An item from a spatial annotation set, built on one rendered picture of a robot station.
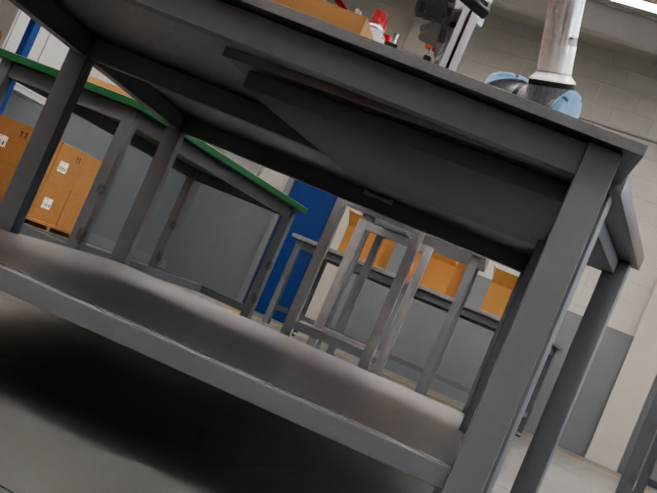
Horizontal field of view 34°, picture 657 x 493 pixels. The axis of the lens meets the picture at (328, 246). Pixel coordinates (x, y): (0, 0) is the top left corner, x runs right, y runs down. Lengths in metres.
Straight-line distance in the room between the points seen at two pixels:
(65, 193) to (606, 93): 5.78
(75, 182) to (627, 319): 5.49
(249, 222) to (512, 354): 9.71
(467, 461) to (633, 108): 9.19
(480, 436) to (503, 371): 0.11
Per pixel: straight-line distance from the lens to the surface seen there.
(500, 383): 1.83
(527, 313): 1.83
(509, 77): 2.82
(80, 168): 7.13
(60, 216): 7.13
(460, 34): 3.14
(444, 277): 8.54
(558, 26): 2.75
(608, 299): 2.91
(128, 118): 4.21
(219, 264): 11.51
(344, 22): 1.93
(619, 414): 10.31
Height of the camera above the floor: 0.39
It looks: 3 degrees up
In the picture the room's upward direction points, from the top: 23 degrees clockwise
